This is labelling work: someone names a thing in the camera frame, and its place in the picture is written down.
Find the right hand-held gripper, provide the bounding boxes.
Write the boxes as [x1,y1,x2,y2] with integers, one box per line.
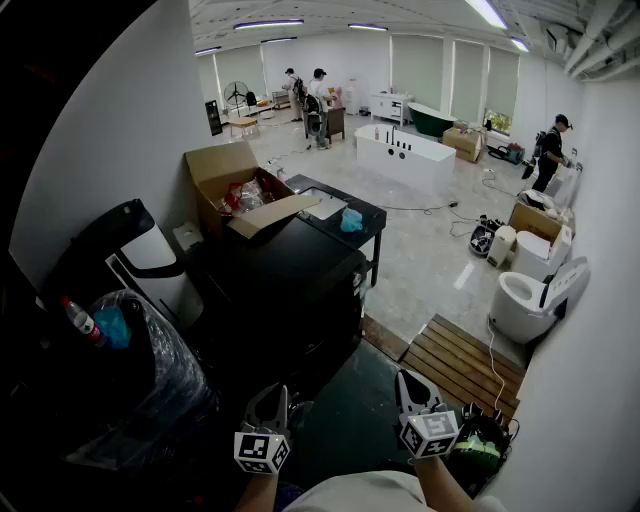
[395,369,461,460]

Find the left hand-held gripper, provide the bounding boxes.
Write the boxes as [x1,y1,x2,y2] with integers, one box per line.
[233,383,293,476]

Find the black washing machine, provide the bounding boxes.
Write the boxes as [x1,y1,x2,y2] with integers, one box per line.
[198,217,372,401]

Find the person's right forearm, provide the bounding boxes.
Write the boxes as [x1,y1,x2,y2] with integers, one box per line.
[413,453,475,502]

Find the person's left forearm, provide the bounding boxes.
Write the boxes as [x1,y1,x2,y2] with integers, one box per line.
[233,472,279,512]

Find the wooden slat mat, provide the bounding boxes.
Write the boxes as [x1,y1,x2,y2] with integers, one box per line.
[398,313,527,426]

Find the black bag green stripe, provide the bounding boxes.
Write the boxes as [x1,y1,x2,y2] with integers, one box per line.
[446,401,521,496]

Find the person's white shirt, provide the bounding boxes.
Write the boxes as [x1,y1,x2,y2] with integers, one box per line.
[282,469,507,512]

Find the plastic-wrapped black appliance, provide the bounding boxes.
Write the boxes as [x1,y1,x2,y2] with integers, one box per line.
[62,288,220,472]

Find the white toilet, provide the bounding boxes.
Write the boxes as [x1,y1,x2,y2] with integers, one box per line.
[509,224,574,282]
[488,255,592,346]

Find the black round device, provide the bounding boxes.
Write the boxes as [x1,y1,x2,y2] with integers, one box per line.
[468,214,505,258]

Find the blue cloth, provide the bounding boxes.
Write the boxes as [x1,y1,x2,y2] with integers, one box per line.
[93,305,133,350]

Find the black sink table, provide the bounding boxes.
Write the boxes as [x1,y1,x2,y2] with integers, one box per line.
[283,173,389,288]

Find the small white box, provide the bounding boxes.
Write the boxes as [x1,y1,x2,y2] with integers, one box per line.
[172,221,205,253]

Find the black and white appliance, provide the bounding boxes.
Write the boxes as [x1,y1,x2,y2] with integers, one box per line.
[42,198,205,329]

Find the water bottle red label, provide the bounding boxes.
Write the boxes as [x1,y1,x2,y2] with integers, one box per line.
[59,295,108,349]

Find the cardboard box white contents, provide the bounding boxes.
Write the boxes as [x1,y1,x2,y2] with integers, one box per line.
[507,192,577,247]

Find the clear plastic bag red items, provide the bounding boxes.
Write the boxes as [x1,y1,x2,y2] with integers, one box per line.
[217,175,282,217]

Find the white bathtub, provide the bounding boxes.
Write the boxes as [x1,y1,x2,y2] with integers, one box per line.
[353,123,458,195]

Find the open cardboard box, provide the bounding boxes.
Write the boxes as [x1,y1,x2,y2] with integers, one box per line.
[183,140,322,241]

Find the red vacuum cleaner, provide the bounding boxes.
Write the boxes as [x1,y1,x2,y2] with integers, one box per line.
[487,141,527,166]

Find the green bathtub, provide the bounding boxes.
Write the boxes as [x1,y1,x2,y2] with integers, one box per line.
[407,101,459,139]

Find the brown wooden desk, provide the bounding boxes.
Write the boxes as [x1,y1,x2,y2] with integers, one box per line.
[325,105,347,144]

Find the small wooden table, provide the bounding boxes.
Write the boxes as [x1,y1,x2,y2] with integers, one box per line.
[228,115,261,139]

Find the white vanity cabinet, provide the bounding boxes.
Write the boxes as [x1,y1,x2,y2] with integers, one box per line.
[370,91,415,127]

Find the black shelf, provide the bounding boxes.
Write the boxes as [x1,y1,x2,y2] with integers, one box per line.
[204,99,224,138]

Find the white water dispenser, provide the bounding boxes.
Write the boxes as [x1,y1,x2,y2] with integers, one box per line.
[343,76,362,117]

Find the black standing fan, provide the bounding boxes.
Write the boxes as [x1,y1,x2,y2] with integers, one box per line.
[222,80,250,119]

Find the white cable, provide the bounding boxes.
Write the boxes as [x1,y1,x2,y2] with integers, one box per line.
[486,319,507,415]

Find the black floor cable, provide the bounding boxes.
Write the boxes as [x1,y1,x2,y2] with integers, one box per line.
[378,199,460,217]

